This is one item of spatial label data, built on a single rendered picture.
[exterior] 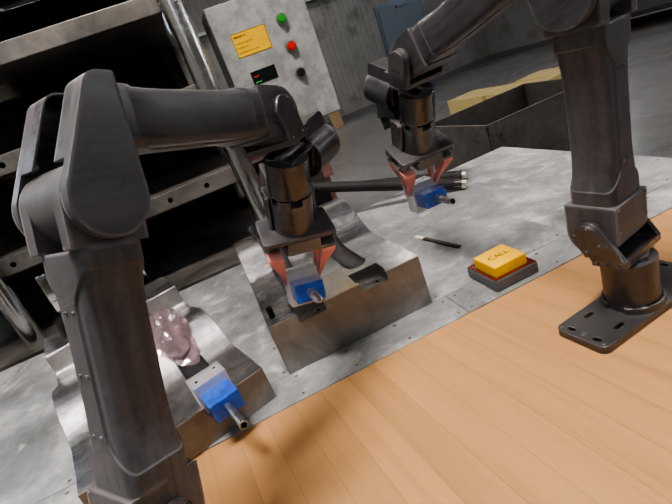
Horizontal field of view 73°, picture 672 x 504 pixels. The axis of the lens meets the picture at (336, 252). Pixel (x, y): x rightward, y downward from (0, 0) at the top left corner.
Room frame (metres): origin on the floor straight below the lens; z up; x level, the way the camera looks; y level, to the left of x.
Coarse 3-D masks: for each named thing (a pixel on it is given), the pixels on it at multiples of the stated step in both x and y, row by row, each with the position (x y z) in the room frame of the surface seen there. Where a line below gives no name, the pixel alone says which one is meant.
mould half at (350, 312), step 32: (352, 224) 0.89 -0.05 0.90; (256, 256) 0.88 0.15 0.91; (384, 256) 0.70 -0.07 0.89; (416, 256) 0.65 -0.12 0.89; (256, 288) 0.79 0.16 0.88; (352, 288) 0.63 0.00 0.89; (384, 288) 0.64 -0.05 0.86; (416, 288) 0.65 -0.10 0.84; (288, 320) 0.61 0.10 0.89; (320, 320) 0.62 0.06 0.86; (352, 320) 0.63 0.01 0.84; (384, 320) 0.64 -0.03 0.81; (288, 352) 0.61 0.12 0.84; (320, 352) 0.62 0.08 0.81
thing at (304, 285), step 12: (312, 264) 0.65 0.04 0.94; (288, 276) 0.63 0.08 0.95; (300, 276) 0.63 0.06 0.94; (312, 276) 0.62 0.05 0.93; (288, 288) 0.62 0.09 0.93; (300, 288) 0.59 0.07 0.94; (312, 288) 0.59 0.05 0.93; (324, 288) 0.59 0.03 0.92; (288, 300) 0.65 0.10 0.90; (300, 300) 0.58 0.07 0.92; (312, 300) 0.59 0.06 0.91
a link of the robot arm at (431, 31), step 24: (456, 0) 0.60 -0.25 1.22; (480, 0) 0.57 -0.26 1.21; (504, 0) 0.54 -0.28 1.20; (528, 0) 0.49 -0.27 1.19; (552, 0) 0.47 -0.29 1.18; (576, 0) 0.45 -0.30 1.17; (432, 24) 0.64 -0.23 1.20; (456, 24) 0.61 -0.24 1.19; (480, 24) 0.59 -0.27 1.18; (552, 24) 0.47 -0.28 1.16; (576, 24) 0.45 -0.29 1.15; (408, 48) 0.68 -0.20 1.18; (432, 48) 0.64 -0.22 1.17; (456, 48) 0.65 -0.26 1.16
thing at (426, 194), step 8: (424, 176) 0.84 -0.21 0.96; (416, 184) 0.80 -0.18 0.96; (424, 184) 0.80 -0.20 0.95; (432, 184) 0.81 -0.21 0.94; (416, 192) 0.80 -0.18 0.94; (424, 192) 0.78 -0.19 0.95; (432, 192) 0.76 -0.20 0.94; (440, 192) 0.77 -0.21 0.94; (408, 200) 0.82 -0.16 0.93; (416, 200) 0.80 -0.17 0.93; (424, 200) 0.76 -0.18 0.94; (432, 200) 0.76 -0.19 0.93; (440, 200) 0.74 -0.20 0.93; (448, 200) 0.71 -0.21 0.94; (416, 208) 0.80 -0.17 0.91; (424, 208) 0.80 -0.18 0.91
